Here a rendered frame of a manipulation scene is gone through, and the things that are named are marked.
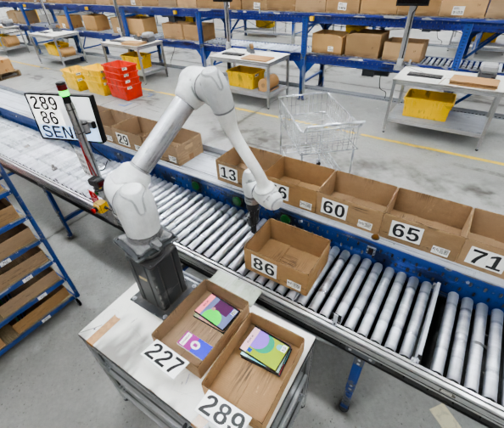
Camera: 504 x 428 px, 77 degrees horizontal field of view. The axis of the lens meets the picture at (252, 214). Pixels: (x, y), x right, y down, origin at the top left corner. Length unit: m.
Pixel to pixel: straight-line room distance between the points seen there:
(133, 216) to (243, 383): 0.83
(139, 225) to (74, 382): 1.51
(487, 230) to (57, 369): 2.84
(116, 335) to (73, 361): 1.01
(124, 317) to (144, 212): 0.65
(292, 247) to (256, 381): 0.83
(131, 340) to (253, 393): 0.63
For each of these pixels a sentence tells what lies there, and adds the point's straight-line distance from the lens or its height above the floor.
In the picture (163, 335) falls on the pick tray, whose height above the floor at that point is 0.77.
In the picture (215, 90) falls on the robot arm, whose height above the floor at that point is 1.73.
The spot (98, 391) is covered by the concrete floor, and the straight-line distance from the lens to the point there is 2.57.
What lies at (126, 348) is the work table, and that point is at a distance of 1.72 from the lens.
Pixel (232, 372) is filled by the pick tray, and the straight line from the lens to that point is 1.54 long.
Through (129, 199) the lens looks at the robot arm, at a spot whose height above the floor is 1.41.
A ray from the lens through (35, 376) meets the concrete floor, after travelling 2.84.
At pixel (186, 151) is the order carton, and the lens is 2.65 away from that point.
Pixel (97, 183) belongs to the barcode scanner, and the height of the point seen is 1.08.
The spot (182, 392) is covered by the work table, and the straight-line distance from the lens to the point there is 1.55.
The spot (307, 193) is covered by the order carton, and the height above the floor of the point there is 1.02.
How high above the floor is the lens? 2.15
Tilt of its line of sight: 39 degrees down
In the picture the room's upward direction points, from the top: 3 degrees counter-clockwise
